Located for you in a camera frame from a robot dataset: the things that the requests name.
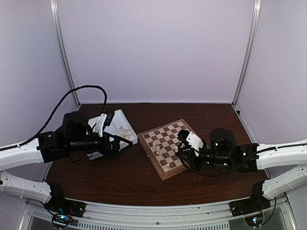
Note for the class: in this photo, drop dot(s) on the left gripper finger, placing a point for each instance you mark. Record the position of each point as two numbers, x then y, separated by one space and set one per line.
117 151
118 139

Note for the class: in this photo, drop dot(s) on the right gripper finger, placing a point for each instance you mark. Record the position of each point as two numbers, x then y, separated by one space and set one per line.
182 149
185 160

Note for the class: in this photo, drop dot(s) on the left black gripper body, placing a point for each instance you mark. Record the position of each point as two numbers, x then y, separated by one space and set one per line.
80 145

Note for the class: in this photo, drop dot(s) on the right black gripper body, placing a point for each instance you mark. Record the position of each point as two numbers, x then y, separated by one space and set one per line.
216 160

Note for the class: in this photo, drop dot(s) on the white chess pawn corner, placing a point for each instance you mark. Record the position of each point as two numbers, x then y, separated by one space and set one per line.
168 167

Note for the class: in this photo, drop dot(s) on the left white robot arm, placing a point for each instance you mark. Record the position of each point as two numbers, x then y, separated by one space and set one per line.
44 148

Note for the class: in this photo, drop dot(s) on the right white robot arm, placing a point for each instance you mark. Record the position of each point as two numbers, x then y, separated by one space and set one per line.
223 151

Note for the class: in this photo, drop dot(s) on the pile of white chess pieces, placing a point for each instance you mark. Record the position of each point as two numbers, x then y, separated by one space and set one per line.
125 133

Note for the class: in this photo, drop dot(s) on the wooden chess board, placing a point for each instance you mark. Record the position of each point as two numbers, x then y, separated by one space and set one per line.
166 137

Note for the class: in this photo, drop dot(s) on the right control circuit board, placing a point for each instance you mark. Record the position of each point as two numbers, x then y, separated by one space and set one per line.
254 221

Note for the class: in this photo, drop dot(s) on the control circuit board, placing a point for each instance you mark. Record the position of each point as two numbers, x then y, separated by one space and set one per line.
61 220
254 221

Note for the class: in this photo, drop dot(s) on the left control circuit board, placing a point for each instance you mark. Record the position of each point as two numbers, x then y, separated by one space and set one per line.
61 220

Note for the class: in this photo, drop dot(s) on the white plastic divided tray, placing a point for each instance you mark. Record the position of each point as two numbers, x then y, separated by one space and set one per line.
119 119

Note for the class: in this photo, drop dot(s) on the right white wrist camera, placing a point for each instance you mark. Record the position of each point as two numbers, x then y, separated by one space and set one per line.
191 140

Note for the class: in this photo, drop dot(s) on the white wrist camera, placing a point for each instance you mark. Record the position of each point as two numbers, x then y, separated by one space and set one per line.
191 140
103 120

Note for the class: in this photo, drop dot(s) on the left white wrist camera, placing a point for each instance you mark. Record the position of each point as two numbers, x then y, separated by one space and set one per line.
103 120

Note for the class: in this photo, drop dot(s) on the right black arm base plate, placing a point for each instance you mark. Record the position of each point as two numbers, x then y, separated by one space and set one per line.
249 205

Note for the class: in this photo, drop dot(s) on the aluminium front rail frame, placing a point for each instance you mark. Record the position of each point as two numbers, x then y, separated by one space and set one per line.
210 216

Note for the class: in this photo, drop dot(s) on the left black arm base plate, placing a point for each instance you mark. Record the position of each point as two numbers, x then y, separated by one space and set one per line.
66 206

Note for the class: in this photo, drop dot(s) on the left aluminium corner post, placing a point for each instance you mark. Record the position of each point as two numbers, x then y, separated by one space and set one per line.
63 54

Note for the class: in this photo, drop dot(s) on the aluminium corner post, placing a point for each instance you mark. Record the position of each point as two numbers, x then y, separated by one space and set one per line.
63 54
248 53

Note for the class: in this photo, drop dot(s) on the right aluminium corner post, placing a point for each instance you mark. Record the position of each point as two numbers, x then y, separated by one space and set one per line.
248 53

